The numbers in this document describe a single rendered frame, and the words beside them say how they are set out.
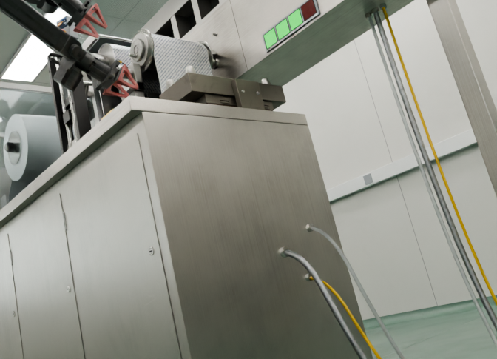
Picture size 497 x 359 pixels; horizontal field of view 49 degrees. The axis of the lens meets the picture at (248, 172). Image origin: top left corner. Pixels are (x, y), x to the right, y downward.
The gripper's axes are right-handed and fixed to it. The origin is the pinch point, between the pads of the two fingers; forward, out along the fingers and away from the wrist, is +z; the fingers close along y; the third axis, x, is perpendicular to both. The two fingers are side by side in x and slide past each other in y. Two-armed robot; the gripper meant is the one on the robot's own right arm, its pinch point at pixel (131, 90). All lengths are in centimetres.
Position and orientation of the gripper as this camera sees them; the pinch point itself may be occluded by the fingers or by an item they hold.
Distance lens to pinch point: 175.4
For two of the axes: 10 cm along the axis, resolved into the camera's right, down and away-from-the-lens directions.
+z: 7.4, 4.8, 4.6
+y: 6.4, -3.3, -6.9
